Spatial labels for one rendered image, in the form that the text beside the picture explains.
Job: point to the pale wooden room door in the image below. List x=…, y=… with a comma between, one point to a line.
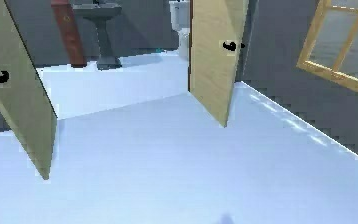
x=213, y=66

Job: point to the white toilet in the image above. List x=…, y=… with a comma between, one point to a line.
x=182, y=23

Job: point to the yellow wooden framed window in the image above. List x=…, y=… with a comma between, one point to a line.
x=323, y=71

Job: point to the olive green room door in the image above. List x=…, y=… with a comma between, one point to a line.
x=23, y=100

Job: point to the grey pedestal sink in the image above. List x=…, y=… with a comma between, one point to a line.
x=102, y=30

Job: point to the red brown wooden post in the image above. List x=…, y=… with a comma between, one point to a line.
x=69, y=33

